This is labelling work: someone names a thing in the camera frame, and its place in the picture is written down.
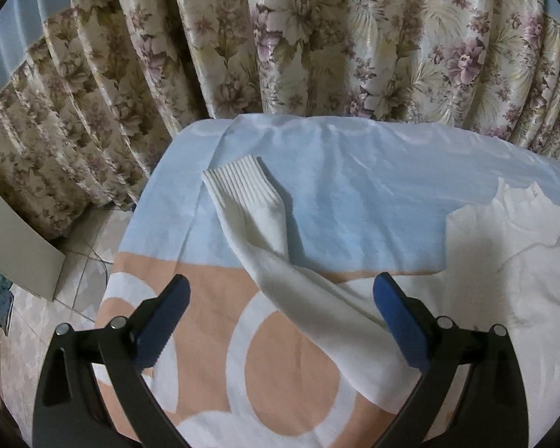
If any floral beige curtain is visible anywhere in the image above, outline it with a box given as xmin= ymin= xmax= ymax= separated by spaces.
xmin=0 ymin=0 xmax=560 ymax=240

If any white knit sweater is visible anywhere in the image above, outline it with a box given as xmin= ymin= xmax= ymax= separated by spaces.
xmin=202 ymin=156 xmax=560 ymax=443

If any orange blue white bed blanket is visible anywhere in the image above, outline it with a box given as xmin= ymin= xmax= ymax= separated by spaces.
xmin=98 ymin=114 xmax=560 ymax=447

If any grey white board panel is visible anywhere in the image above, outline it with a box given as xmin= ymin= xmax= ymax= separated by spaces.
xmin=0 ymin=195 xmax=65 ymax=301

